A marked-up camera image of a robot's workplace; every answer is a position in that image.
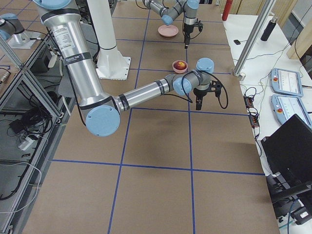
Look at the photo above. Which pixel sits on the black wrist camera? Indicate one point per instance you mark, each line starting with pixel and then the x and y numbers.
pixel 216 87
pixel 198 24

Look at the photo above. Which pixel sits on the aluminium frame post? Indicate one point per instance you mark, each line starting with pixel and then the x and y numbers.
pixel 260 21

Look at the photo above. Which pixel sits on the far teach pendant tablet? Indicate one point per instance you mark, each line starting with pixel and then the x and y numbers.
pixel 286 82

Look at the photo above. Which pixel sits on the small black square device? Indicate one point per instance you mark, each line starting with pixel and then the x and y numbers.
pixel 237 42

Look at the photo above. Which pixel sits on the red cylinder bottle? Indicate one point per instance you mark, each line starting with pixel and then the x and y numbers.
pixel 227 9

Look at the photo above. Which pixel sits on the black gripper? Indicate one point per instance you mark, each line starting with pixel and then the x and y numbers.
pixel 200 92
pixel 187 28

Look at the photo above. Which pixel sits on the orange black usb hub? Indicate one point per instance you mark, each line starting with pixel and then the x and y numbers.
pixel 248 101

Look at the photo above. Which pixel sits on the pink plate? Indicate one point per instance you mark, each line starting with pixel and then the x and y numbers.
pixel 168 31

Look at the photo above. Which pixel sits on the pink bowl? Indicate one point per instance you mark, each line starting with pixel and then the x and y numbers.
pixel 179 71

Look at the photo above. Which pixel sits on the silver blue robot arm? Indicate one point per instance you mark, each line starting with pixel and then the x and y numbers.
pixel 100 109
pixel 188 8

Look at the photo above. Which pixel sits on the red apple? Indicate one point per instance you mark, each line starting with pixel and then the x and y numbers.
pixel 180 65

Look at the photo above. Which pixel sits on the black water bottle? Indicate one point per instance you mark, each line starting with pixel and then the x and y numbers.
pixel 269 28

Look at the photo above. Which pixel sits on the black laptop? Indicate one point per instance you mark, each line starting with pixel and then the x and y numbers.
pixel 289 149

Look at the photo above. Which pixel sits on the teach pendant tablet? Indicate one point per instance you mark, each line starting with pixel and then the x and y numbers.
pixel 285 106
pixel 286 82

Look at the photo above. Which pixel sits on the near teach pendant tablet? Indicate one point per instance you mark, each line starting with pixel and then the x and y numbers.
pixel 285 106

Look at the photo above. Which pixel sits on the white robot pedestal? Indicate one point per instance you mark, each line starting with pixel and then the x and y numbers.
pixel 111 64

